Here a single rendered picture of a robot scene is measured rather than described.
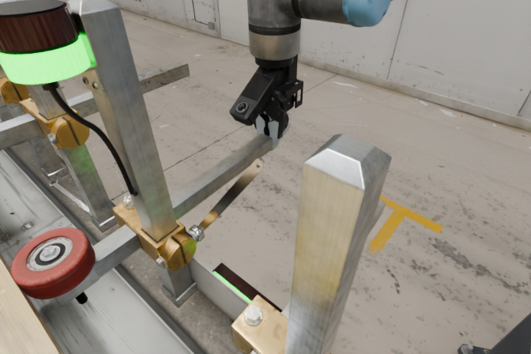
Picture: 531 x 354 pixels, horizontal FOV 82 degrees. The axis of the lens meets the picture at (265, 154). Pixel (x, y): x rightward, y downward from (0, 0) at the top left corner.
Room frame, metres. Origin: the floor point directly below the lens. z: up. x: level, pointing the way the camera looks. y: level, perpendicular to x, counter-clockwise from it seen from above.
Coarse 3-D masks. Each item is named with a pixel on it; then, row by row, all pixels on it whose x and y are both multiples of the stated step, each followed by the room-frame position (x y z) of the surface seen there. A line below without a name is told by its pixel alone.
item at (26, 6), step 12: (24, 0) 0.27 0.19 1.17; (36, 0) 0.27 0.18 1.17; (48, 0) 0.27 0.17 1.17; (0, 12) 0.23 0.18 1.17; (12, 12) 0.23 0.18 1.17; (24, 12) 0.23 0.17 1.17; (36, 12) 0.23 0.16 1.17; (48, 12) 0.24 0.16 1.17; (48, 48) 0.23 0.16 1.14; (84, 72) 0.25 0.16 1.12; (96, 72) 0.26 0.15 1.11; (36, 84) 0.22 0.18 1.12; (48, 84) 0.24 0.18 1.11; (96, 84) 0.26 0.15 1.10; (60, 96) 0.25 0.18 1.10; (84, 120) 0.25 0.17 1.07; (96, 132) 0.26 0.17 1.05; (108, 144) 0.26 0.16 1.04; (120, 168) 0.26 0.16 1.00; (132, 192) 0.26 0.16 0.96
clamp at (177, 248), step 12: (120, 204) 0.33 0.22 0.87; (120, 216) 0.31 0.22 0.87; (132, 216) 0.31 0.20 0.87; (132, 228) 0.29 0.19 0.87; (180, 228) 0.28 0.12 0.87; (144, 240) 0.27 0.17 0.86; (168, 240) 0.26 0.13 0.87; (180, 240) 0.26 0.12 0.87; (192, 240) 0.27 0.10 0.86; (156, 252) 0.25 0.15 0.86; (168, 252) 0.25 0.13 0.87; (180, 252) 0.25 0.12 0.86; (192, 252) 0.27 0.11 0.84; (168, 264) 0.24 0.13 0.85; (180, 264) 0.25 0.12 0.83
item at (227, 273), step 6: (222, 264) 0.34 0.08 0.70; (216, 270) 0.32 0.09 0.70; (222, 270) 0.32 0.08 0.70; (228, 270) 0.32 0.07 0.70; (222, 276) 0.31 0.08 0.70; (228, 276) 0.31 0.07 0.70; (234, 276) 0.31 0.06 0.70; (234, 282) 0.30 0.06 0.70; (240, 282) 0.30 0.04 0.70; (240, 288) 0.29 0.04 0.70; (246, 288) 0.29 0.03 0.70; (252, 288) 0.29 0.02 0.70; (246, 294) 0.28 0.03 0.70; (252, 294) 0.28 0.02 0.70; (258, 294) 0.28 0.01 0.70
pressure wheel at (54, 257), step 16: (32, 240) 0.24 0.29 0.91; (48, 240) 0.24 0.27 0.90; (64, 240) 0.24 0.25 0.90; (80, 240) 0.24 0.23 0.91; (16, 256) 0.21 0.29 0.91; (32, 256) 0.21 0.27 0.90; (48, 256) 0.21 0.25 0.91; (64, 256) 0.21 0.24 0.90; (80, 256) 0.21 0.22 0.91; (16, 272) 0.19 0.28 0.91; (32, 272) 0.19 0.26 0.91; (48, 272) 0.19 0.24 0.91; (64, 272) 0.19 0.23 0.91; (80, 272) 0.20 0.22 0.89; (32, 288) 0.18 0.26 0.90; (48, 288) 0.18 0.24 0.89; (64, 288) 0.19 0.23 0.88
